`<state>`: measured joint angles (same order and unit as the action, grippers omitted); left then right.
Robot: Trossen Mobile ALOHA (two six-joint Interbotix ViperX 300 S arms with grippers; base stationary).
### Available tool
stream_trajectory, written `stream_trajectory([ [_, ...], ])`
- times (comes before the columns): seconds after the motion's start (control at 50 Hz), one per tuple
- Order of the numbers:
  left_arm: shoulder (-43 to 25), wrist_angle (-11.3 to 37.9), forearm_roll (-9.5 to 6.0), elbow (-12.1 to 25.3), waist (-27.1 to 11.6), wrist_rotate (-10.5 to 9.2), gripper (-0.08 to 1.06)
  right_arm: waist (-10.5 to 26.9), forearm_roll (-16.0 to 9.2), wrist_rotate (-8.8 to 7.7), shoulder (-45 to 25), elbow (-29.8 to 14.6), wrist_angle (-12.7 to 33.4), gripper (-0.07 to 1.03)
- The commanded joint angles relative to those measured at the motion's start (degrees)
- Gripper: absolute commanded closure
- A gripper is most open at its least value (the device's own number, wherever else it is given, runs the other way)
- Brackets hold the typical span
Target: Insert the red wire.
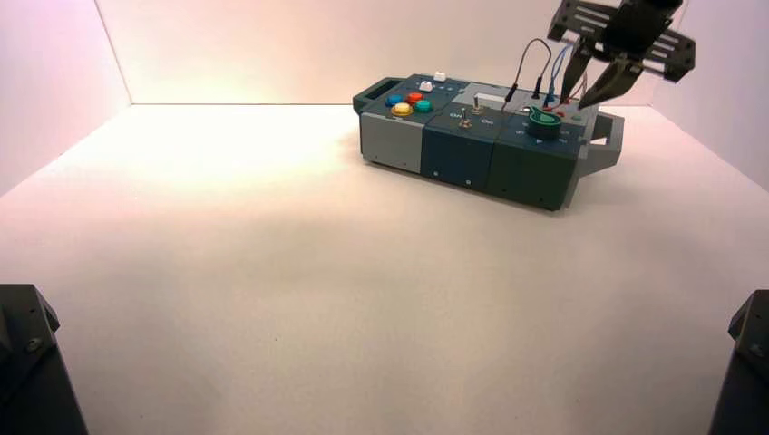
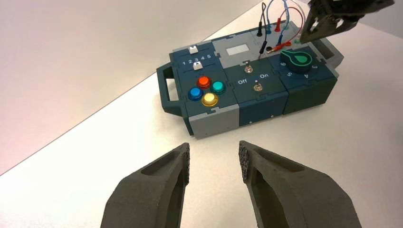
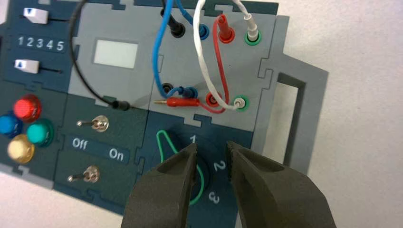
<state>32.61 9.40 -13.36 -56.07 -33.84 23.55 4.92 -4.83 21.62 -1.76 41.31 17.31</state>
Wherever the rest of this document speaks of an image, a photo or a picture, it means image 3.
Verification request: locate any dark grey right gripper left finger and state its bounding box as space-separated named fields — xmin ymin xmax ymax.
xmin=121 ymin=142 xmax=198 ymax=228

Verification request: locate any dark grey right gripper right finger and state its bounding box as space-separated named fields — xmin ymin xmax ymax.
xmin=225 ymin=140 xmax=338 ymax=228

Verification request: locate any black and green rotary knob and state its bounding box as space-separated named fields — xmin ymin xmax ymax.
xmin=155 ymin=129 xmax=211 ymax=209

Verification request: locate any blue and grey control box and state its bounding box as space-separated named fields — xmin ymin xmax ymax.
xmin=0 ymin=0 xmax=330 ymax=228

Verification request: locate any green push button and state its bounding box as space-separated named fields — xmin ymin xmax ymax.
xmin=26 ymin=118 xmax=55 ymax=148

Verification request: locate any yellow push button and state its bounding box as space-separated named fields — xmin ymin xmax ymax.
xmin=6 ymin=134 xmax=36 ymax=164

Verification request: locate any white display window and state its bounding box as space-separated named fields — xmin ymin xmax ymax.
xmin=93 ymin=38 xmax=139 ymax=69

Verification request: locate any red push button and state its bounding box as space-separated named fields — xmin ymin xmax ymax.
xmin=13 ymin=94 xmax=42 ymax=124

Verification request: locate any blue push button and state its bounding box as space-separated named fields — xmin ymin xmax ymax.
xmin=0 ymin=114 xmax=23 ymax=139

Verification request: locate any white slider knob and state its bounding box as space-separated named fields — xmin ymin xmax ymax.
xmin=22 ymin=7 xmax=50 ymax=25
xmin=14 ymin=58 xmax=40 ymax=75

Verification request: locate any metal toggle switch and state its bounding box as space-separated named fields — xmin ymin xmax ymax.
xmin=67 ymin=165 xmax=101 ymax=184
xmin=76 ymin=115 xmax=110 ymax=133

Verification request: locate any black plug wire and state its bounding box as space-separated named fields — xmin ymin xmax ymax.
xmin=67 ymin=0 xmax=187 ymax=112

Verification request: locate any white plug wire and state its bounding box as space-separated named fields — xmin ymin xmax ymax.
xmin=192 ymin=0 xmax=261 ymax=111

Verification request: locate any blue plug wire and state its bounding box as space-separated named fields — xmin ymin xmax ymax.
xmin=152 ymin=0 xmax=211 ymax=100

